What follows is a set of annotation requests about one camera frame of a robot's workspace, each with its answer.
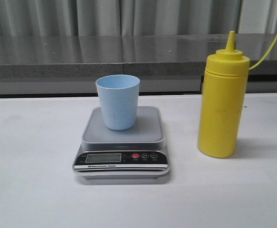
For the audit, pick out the grey stone counter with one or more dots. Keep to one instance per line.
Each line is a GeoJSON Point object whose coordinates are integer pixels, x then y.
{"type": "Point", "coordinates": [70, 66]}

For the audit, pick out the grey curtain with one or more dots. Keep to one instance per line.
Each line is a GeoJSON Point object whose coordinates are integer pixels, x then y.
{"type": "Point", "coordinates": [136, 17]}

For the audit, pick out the grey electronic kitchen scale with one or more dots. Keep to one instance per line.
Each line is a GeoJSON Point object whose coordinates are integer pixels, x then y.
{"type": "Point", "coordinates": [137, 155]}

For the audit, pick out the yellow squeeze bottle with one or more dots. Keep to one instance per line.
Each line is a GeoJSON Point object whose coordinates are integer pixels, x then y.
{"type": "Point", "coordinates": [224, 87]}

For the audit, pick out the light blue plastic cup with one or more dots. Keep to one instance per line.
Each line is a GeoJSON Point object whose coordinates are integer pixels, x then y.
{"type": "Point", "coordinates": [118, 97]}

